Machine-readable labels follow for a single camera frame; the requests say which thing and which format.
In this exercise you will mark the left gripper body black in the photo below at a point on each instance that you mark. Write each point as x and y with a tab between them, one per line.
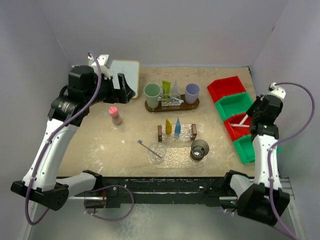
108	94

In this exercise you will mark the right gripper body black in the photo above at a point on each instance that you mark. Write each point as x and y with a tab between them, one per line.
253	111

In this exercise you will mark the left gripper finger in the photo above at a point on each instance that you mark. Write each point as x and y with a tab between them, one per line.
121	80
125	92

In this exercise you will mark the green plastic cup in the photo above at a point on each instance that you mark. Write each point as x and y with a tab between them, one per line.
152	92

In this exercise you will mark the clear acrylic toothbrush holder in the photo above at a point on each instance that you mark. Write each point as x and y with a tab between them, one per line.
171	104

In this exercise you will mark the white grey toothpaste tube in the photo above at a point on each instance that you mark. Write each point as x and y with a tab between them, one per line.
175	90

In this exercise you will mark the yellow toothpaste tube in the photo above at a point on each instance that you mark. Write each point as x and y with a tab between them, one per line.
168	127

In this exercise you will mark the blue toothpaste tube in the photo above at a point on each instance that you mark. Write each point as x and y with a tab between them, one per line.
177	129

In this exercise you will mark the purple plastic cup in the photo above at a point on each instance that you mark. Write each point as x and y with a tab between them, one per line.
192	91

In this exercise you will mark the clear plastic cup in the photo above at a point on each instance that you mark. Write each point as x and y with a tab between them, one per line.
161	149

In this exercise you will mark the dark smoked plastic cup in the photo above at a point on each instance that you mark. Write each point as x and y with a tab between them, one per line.
199	149

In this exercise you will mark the clear jar brown lid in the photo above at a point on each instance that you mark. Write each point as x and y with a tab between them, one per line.
188	133

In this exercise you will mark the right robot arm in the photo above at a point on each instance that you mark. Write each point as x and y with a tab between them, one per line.
257	200

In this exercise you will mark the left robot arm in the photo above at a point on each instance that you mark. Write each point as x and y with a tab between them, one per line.
85	88

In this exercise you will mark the pink white toothbrush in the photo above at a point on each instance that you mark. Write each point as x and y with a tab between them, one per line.
237	125

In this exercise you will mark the dark wooden oval tray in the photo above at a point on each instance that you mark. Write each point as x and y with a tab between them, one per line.
183	107

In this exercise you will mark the pink cap bottle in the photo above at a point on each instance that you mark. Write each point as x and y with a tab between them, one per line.
115	116

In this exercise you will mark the green bin cups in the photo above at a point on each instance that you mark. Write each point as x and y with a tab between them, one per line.
248	149

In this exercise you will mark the red bin far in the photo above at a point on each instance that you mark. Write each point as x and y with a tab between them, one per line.
224	87

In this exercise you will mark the textured clear oval mat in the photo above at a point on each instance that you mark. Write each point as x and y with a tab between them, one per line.
178	157

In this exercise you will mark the small whiteboard wooden frame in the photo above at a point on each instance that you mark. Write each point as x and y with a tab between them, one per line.
131	71

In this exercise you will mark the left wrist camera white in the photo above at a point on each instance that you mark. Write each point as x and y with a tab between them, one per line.
104	61

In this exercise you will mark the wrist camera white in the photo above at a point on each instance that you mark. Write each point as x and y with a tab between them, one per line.
104	61
277	91

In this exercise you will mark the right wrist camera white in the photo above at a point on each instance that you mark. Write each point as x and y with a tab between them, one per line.
277	91

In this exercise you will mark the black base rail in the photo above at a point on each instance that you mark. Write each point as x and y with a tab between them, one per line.
197	190

